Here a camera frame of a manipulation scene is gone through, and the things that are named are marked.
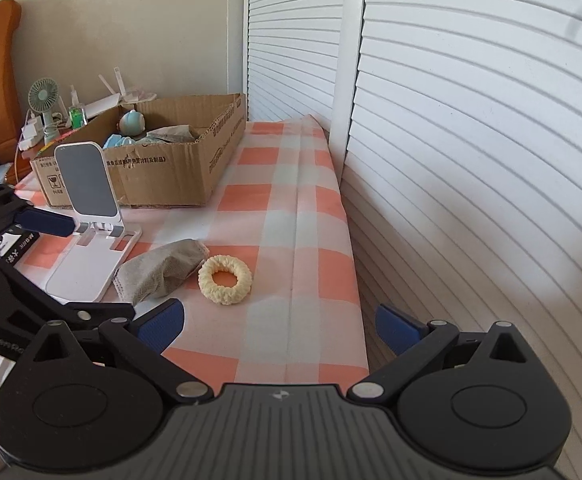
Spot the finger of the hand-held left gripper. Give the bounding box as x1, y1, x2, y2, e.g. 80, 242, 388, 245
64, 302, 137, 329
0, 184, 74, 239

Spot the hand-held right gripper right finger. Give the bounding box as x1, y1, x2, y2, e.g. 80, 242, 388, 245
347, 304, 543, 404

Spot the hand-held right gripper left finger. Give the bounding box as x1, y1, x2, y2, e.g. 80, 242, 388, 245
8, 299, 210, 404

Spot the grey pouch with white trim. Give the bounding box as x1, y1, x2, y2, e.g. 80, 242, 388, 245
114, 239, 208, 305

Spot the cream knitted scrunchie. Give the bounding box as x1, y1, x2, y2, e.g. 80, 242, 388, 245
198, 255, 253, 306

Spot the round blue plush toy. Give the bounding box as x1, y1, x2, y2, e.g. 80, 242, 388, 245
118, 109, 147, 137

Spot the brown cardboard box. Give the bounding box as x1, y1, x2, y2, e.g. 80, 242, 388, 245
31, 92, 247, 209

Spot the plain grey cloth pouch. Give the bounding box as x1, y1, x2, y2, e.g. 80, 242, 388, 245
146, 124, 203, 144

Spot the small black box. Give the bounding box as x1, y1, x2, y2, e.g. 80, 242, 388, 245
0, 227, 40, 267

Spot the white folding phone stand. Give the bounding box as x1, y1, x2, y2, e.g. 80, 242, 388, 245
45, 142, 142, 304

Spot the white power strip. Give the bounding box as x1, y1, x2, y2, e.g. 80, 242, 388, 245
19, 115, 48, 152

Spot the green hand sanitizer bottle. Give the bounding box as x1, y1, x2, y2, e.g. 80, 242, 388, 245
69, 87, 88, 129

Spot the orange white checkered tablecloth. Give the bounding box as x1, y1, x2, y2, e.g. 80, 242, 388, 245
0, 115, 373, 411

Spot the small green desk fan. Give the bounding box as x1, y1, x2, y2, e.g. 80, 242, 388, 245
27, 77, 62, 147

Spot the white router with antennas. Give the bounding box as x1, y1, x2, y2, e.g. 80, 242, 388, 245
83, 66, 140, 117

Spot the white louvered wardrobe door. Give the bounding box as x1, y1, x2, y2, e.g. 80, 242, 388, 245
246, 0, 348, 127
342, 0, 582, 480

